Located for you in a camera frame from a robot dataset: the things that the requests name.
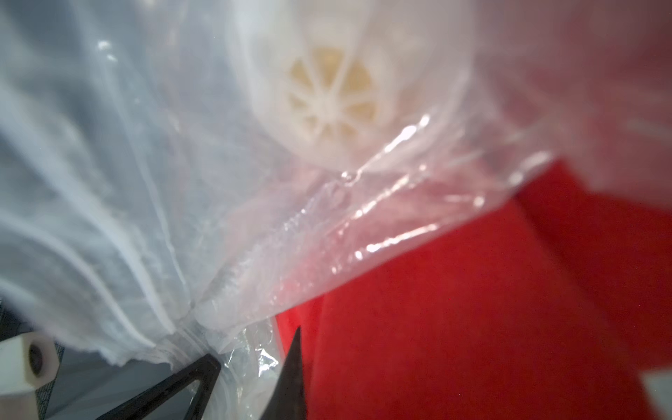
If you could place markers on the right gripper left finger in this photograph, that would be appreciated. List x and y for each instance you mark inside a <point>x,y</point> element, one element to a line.
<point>204,371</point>

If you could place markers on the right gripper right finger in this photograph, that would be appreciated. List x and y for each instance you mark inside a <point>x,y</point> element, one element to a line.
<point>288,401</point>

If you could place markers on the clear plastic vacuum bag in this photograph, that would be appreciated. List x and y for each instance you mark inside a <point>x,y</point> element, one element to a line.
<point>146,214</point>

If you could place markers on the red garment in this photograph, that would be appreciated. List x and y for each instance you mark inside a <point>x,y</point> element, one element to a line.
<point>550,307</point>

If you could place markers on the white vacuum bag valve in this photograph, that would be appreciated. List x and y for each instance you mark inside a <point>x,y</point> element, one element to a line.
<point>353,85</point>

